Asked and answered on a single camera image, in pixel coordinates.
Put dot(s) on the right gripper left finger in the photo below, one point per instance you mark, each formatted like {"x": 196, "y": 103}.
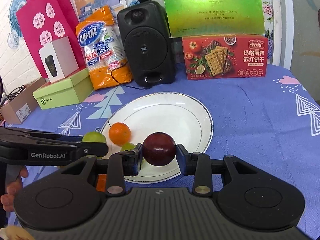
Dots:
{"x": 121, "y": 164}

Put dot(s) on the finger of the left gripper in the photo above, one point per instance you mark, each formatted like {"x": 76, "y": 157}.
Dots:
{"x": 99, "y": 149}
{"x": 39, "y": 134}

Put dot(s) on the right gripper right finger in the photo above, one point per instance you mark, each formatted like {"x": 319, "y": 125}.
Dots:
{"x": 199, "y": 166}

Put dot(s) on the large green apple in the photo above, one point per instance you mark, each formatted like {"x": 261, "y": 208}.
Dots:
{"x": 94, "y": 137}

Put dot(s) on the green pear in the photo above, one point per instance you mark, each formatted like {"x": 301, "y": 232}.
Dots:
{"x": 127, "y": 147}

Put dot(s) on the orange mandarin with stem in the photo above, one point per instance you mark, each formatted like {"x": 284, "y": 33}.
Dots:
{"x": 119, "y": 133}

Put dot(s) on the dark red plum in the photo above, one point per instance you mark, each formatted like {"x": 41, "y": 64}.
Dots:
{"x": 159, "y": 149}

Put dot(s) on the person left hand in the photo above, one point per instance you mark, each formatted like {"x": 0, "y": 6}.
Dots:
{"x": 7, "y": 199}

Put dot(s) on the orange slice fruit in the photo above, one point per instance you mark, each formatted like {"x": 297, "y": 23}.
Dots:
{"x": 101, "y": 182}

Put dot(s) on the brown cardboard box left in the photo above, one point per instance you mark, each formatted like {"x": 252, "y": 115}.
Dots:
{"x": 21, "y": 102}

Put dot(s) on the white round plate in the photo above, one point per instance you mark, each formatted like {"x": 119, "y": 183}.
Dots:
{"x": 186, "y": 119}

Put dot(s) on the light green shoe box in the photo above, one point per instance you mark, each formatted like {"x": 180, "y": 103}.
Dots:
{"x": 72, "y": 90}

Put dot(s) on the white coffee cup box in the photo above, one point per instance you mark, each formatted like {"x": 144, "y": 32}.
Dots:
{"x": 58, "y": 59}

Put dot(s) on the orange paper cup pack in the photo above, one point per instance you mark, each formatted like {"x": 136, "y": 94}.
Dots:
{"x": 105, "y": 58}

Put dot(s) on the purple printed tablecloth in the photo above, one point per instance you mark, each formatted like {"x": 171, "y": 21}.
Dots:
{"x": 271, "y": 122}

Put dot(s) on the red cracker box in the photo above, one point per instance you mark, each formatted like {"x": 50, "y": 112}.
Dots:
{"x": 225, "y": 56}

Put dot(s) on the pink gift bag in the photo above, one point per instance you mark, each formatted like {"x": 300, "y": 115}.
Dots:
{"x": 44, "y": 21}

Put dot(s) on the black speaker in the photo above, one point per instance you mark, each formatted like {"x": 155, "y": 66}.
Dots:
{"x": 145, "y": 35}

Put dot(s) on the blue paper fan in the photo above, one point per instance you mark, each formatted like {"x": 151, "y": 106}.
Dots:
{"x": 15, "y": 34}

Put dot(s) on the large green gift box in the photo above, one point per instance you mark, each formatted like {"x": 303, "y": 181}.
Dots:
{"x": 209, "y": 17}

